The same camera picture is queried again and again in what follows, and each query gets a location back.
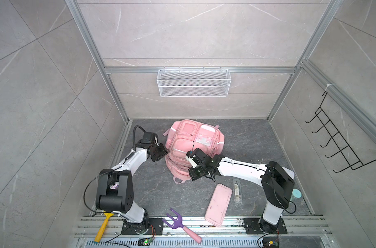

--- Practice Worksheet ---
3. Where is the pink school backpack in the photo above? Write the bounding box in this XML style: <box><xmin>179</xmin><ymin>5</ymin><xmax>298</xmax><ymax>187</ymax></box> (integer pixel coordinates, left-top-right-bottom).
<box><xmin>163</xmin><ymin>119</ymin><xmax>225</xmax><ymax>185</ymax></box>

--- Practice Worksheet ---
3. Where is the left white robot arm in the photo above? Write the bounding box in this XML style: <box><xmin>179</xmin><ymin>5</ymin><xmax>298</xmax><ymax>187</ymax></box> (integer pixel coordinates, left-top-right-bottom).
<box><xmin>96</xmin><ymin>132</ymin><xmax>168</xmax><ymax>226</ymax></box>

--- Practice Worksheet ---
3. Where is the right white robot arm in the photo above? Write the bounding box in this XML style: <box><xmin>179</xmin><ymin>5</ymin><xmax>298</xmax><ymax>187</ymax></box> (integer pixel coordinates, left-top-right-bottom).
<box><xmin>185</xmin><ymin>148</ymin><xmax>295</xmax><ymax>229</ymax></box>

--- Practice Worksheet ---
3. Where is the pink pencil case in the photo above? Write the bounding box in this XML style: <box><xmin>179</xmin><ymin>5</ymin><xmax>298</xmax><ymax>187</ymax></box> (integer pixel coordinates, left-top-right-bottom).
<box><xmin>204</xmin><ymin>184</ymin><xmax>232</xmax><ymax>227</ymax></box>

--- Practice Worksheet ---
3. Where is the clear plastic pen box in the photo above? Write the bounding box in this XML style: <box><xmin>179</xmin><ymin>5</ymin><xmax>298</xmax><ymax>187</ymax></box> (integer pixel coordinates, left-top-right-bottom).
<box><xmin>232</xmin><ymin>179</ymin><xmax>243</xmax><ymax>206</ymax></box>

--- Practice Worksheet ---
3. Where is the purple toy garden fork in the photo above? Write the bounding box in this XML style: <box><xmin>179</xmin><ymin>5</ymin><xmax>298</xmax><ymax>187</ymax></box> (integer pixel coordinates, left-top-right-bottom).
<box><xmin>162</xmin><ymin>208</ymin><xmax>202</xmax><ymax>244</ymax></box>

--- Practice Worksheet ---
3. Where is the white power strip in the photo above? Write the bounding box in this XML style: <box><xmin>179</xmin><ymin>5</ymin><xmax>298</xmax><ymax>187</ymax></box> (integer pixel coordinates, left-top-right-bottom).
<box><xmin>283</xmin><ymin>167</ymin><xmax>295</xmax><ymax>179</ymax></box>

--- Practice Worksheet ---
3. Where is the small green circuit board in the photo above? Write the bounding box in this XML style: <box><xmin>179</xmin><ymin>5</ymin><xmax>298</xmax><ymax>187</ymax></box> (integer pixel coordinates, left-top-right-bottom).
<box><xmin>137</xmin><ymin>238</ymin><xmax>153</xmax><ymax>247</ymax></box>

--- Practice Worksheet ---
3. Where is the yellow toy shovel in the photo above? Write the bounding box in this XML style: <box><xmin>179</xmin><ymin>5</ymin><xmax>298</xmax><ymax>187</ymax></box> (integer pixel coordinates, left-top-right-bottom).
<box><xmin>94</xmin><ymin>213</ymin><xmax>114</xmax><ymax>243</ymax></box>

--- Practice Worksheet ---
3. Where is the white wire mesh basket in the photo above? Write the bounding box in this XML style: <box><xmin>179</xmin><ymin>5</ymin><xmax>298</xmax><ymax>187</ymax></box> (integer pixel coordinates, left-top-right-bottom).
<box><xmin>157</xmin><ymin>69</ymin><xmax>232</xmax><ymax>98</ymax></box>

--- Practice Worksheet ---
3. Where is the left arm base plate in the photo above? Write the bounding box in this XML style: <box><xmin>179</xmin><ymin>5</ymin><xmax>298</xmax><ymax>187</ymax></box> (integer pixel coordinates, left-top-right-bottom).
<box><xmin>121</xmin><ymin>218</ymin><xmax>164</xmax><ymax>235</ymax></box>

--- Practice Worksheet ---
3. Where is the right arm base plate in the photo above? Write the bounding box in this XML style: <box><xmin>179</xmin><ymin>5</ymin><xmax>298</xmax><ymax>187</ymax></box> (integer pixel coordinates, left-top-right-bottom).
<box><xmin>242</xmin><ymin>218</ymin><xmax>288</xmax><ymax>235</ymax></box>

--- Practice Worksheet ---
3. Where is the black wire hook rack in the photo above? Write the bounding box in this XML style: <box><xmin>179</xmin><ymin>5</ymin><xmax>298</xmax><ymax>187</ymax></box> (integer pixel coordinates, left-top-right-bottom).
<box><xmin>305</xmin><ymin>91</ymin><xmax>376</xmax><ymax>173</ymax></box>

